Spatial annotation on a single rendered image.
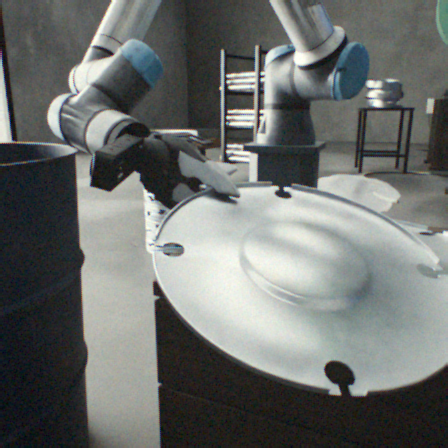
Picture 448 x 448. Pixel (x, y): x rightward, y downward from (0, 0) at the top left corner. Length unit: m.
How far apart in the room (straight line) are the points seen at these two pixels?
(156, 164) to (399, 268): 0.31
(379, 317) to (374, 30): 7.46
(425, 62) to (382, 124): 1.08
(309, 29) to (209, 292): 0.69
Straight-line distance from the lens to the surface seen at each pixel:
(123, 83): 0.69
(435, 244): 0.63
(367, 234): 0.49
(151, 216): 1.60
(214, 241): 0.42
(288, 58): 1.08
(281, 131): 1.06
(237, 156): 3.26
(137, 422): 0.85
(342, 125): 7.74
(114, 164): 0.49
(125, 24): 0.85
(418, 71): 7.67
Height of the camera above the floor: 0.54
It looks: 15 degrees down
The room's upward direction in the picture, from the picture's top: straight up
